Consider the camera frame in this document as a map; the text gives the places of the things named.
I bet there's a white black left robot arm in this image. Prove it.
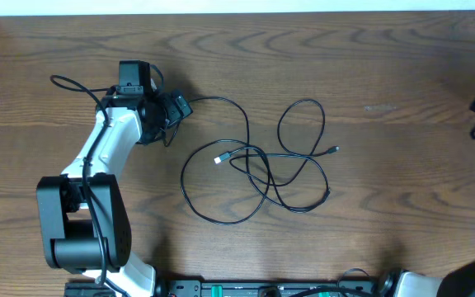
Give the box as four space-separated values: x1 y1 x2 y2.
36 60 192 296

